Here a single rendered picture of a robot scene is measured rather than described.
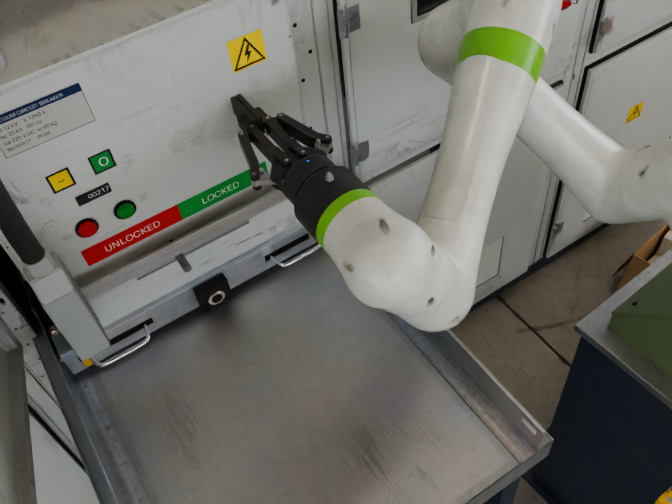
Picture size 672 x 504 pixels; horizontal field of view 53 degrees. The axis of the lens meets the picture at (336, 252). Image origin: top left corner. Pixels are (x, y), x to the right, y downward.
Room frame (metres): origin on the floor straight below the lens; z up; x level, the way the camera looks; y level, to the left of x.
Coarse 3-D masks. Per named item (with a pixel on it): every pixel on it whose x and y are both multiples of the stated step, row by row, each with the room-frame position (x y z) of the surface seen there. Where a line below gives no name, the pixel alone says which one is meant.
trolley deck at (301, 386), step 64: (320, 256) 0.84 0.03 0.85; (192, 320) 0.73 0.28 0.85; (256, 320) 0.71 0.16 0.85; (320, 320) 0.69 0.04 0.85; (384, 320) 0.67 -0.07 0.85; (64, 384) 0.63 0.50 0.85; (128, 384) 0.62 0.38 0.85; (192, 384) 0.60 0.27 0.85; (256, 384) 0.58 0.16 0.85; (320, 384) 0.57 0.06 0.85; (384, 384) 0.55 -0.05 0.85; (448, 384) 0.53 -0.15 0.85; (128, 448) 0.50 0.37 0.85; (192, 448) 0.48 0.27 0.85; (256, 448) 0.47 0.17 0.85; (320, 448) 0.45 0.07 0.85; (384, 448) 0.44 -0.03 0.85; (448, 448) 0.43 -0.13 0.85
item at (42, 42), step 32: (0, 0) 0.92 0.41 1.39; (32, 0) 0.91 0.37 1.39; (64, 0) 0.90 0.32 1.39; (96, 0) 0.89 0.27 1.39; (128, 0) 0.87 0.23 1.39; (160, 0) 0.86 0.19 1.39; (192, 0) 0.85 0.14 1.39; (224, 0) 0.84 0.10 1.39; (0, 32) 0.84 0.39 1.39; (32, 32) 0.82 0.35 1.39; (64, 32) 0.81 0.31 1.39; (96, 32) 0.80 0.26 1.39; (128, 32) 0.79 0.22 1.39; (32, 64) 0.75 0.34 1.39; (64, 64) 0.74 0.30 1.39
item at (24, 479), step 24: (0, 336) 0.73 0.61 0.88; (0, 360) 0.69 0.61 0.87; (0, 384) 0.63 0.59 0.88; (24, 384) 0.64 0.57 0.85; (0, 408) 0.58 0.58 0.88; (24, 408) 0.59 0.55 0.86; (0, 432) 0.54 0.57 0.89; (24, 432) 0.56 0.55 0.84; (0, 456) 0.49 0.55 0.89; (24, 456) 0.51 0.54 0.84; (0, 480) 0.45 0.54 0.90; (24, 480) 0.47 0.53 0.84
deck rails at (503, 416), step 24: (48, 336) 0.70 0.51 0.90; (408, 336) 0.63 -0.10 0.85; (432, 336) 0.62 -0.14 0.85; (432, 360) 0.58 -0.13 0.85; (456, 360) 0.57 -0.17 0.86; (72, 384) 0.62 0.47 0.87; (96, 384) 0.62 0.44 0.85; (456, 384) 0.53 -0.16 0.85; (480, 384) 0.51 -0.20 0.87; (96, 408) 0.58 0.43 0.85; (480, 408) 0.48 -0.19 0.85; (504, 408) 0.47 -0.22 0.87; (96, 432) 0.53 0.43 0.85; (504, 432) 0.44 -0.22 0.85; (528, 432) 0.42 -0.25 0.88; (96, 456) 0.46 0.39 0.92; (120, 456) 0.49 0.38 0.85; (528, 456) 0.40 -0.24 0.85; (120, 480) 0.45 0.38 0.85
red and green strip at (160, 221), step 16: (240, 176) 0.82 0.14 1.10; (208, 192) 0.80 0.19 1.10; (224, 192) 0.81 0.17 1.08; (176, 208) 0.77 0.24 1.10; (192, 208) 0.78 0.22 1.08; (144, 224) 0.74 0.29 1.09; (160, 224) 0.75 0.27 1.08; (112, 240) 0.72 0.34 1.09; (128, 240) 0.73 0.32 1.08; (96, 256) 0.71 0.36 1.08
